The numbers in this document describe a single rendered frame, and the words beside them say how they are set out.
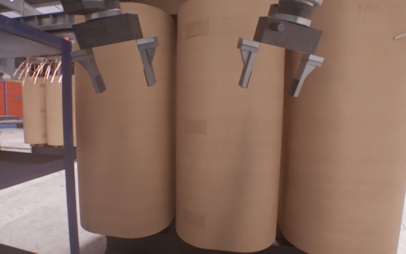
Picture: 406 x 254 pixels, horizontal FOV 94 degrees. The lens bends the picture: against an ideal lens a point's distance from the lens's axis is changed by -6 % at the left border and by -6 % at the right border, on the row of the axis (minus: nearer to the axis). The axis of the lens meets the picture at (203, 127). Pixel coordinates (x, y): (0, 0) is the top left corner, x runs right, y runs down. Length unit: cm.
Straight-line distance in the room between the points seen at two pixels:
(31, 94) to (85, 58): 310
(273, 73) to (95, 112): 64
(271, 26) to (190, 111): 38
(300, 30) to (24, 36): 65
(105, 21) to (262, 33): 32
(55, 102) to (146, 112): 260
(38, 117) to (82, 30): 311
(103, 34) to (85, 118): 44
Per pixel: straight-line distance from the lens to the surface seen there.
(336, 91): 75
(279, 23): 44
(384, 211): 88
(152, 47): 46
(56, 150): 359
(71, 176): 78
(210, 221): 77
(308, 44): 51
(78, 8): 43
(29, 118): 363
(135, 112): 76
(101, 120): 82
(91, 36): 50
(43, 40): 72
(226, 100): 67
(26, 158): 93
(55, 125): 330
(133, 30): 46
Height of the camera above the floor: 69
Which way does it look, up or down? 4 degrees down
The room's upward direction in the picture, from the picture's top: 1 degrees clockwise
